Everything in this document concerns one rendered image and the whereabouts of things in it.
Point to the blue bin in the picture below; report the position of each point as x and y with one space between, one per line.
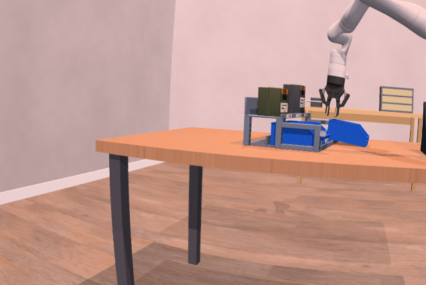
327 138
293 136
352 133

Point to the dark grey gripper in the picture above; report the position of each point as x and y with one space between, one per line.
334 89

